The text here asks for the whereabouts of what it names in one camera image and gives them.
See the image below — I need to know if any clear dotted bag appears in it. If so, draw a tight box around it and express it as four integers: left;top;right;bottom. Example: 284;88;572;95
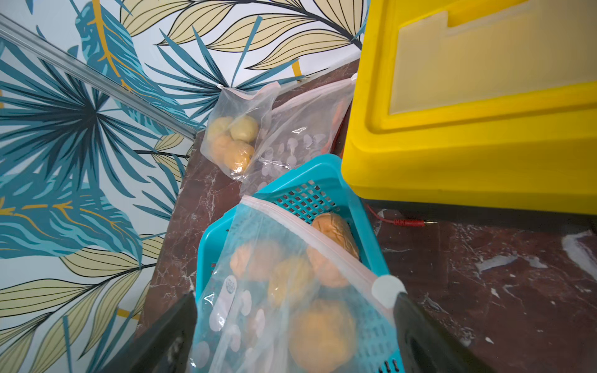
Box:
239;76;356;196
188;197;399;372

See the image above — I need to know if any red banana plug cable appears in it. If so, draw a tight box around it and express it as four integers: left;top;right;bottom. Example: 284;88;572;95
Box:
363;202;438;228

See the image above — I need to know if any greenish potato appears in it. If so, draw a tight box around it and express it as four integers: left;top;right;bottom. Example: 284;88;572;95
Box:
205;117;233;141

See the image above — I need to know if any potato orange middle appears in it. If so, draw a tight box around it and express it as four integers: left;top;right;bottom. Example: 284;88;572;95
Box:
311;212;360;260

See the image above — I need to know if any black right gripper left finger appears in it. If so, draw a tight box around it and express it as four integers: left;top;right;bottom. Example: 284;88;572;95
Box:
101;292;197;373

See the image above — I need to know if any yellow potato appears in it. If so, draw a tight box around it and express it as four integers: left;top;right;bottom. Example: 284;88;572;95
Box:
224;141;255;173
229;116;259;143

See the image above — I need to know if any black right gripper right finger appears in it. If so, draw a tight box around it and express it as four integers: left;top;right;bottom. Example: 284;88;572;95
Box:
393;292;494;372

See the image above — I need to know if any yellow potato top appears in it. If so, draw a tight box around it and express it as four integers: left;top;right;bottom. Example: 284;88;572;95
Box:
224;141;255;173

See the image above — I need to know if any aluminium corner post left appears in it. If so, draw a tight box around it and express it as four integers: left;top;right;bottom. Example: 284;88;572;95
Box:
1;16;197;140

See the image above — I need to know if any yellow black toolbox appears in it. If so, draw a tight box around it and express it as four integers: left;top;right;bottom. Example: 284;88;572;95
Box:
341;1;596;231

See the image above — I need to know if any clear zipper bag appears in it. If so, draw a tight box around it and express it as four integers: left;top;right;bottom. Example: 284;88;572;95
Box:
200;82;281;180

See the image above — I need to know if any teal plastic basket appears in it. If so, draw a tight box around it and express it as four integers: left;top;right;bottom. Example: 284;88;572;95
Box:
196;155;404;372

